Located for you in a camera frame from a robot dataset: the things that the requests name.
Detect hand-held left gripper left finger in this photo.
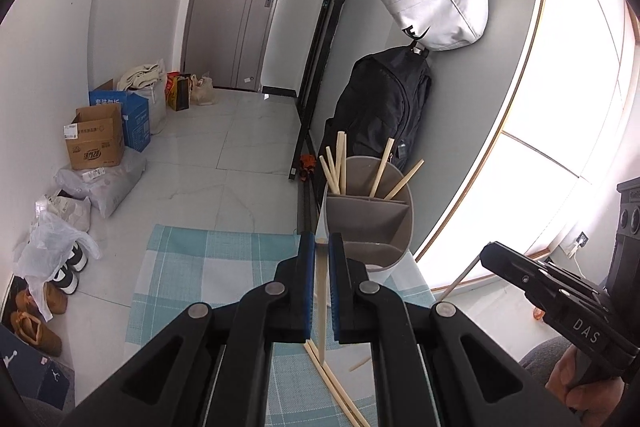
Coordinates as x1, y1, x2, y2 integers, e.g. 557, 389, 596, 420
60, 232, 317, 427

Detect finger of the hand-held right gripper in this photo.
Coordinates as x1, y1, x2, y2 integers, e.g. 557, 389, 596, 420
487, 240, 576, 280
479, 244, 556, 318

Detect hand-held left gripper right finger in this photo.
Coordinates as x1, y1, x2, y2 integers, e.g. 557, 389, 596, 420
327, 233, 581, 427

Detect bundle of wooden chopsticks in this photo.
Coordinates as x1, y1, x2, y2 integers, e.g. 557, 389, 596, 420
305, 339, 373, 427

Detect white utensil holder grey inside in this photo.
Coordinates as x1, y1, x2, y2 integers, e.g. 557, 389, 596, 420
316, 155, 416, 286

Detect person's right hand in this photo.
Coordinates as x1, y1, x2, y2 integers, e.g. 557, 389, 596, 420
545, 346, 632, 424

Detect person's right leg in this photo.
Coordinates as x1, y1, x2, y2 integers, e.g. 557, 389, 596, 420
520, 337, 572, 389

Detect person's leg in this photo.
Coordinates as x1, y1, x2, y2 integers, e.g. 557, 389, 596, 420
520, 337, 572, 389
20, 398, 76, 427

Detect black speaker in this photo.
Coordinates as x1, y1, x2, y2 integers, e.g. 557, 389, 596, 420
606, 177, 640, 305

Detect teal checked tablecloth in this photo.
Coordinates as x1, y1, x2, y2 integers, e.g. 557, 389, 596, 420
125, 223, 436, 427

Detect bright window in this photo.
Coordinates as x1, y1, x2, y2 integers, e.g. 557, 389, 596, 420
415, 0, 640, 293

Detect black backpack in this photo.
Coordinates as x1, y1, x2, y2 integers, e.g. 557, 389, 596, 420
312, 46, 433, 188

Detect grey parcel bag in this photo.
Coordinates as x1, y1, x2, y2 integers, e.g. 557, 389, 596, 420
55, 149, 148, 219

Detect beige tote bag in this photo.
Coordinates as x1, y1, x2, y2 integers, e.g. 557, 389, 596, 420
190, 76, 215, 106

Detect orange and black bag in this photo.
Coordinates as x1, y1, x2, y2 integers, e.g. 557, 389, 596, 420
166, 72, 192, 112

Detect black and white sneakers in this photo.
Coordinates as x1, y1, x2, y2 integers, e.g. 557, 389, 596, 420
52, 242, 90, 296

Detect white sack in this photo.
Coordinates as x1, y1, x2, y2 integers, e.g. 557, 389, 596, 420
132, 79, 168, 135

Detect blue cardboard box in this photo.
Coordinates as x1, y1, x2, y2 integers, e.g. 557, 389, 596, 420
89, 78, 151, 152

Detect brown shoe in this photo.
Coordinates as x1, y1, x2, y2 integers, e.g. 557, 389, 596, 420
15, 289, 41, 314
42, 281, 69, 316
10, 309, 63, 358

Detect white parcel bag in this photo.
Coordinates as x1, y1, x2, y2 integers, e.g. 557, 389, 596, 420
34, 192, 93, 233

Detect brown cardboard box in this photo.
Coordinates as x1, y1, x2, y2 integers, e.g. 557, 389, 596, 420
64, 103, 126, 170

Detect white plastic bag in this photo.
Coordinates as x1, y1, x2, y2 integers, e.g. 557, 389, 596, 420
14, 209, 101, 323

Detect cream fabric bag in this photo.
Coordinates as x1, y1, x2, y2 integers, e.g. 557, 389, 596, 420
117, 63, 167, 92

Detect dark blue shoebox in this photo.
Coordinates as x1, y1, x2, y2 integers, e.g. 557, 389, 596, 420
0, 322, 76, 410

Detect person's left leg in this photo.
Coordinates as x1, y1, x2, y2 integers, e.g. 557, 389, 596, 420
20, 398, 76, 427

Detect white cable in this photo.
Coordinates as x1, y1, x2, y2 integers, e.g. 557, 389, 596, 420
559, 241, 585, 269

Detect black floor rail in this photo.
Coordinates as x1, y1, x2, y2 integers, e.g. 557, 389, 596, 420
295, 179, 321, 238

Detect black metal frame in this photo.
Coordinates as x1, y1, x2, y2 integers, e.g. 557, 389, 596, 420
288, 0, 373, 180

